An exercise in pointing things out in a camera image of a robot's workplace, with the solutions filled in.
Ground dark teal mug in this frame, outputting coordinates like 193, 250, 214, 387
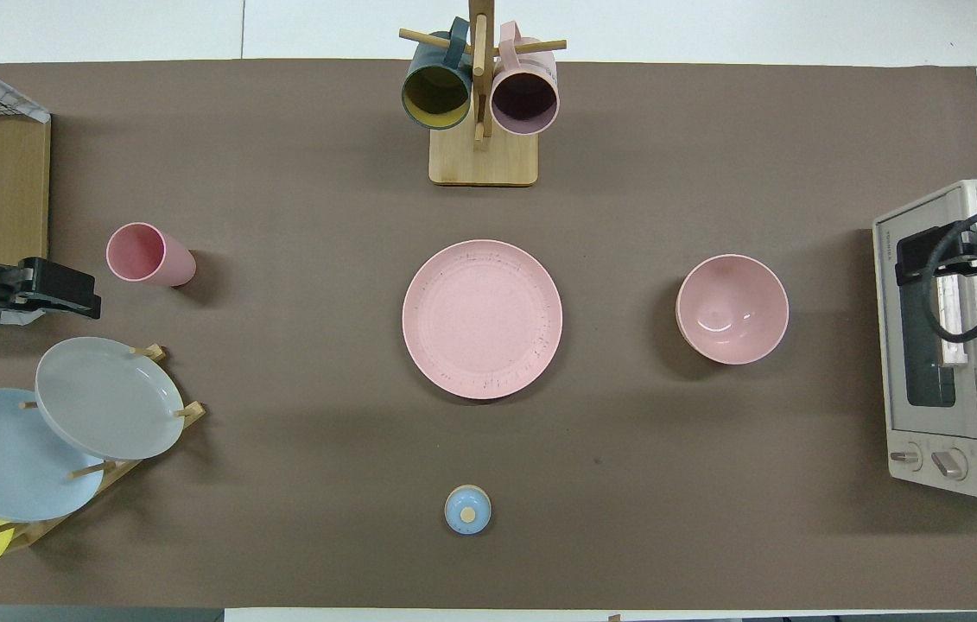
402, 17, 473, 131

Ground pink bowl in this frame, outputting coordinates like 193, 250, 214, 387
676, 254, 790, 365

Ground pink speckled plate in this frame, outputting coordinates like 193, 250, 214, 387
403, 239, 563, 401

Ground brown table mat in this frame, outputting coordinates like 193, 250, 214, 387
0, 59, 977, 610

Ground pink mug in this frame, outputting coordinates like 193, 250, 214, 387
490, 22, 560, 136

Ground pink tumbler cup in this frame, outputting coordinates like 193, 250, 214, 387
105, 222, 197, 288

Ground grey plate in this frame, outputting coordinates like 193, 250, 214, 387
35, 337, 186, 461

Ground wooden plate rack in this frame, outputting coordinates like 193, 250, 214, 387
0, 344, 206, 554

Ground light blue plate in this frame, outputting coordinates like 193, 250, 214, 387
0, 388, 105, 523

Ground wooden mug tree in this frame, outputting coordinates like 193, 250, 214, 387
399, 0, 568, 187

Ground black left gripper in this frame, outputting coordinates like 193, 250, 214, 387
0, 257, 102, 327

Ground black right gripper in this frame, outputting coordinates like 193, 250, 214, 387
896, 226, 977, 290

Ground small blue lidded jar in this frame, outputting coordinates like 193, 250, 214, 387
444, 485, 492, 536

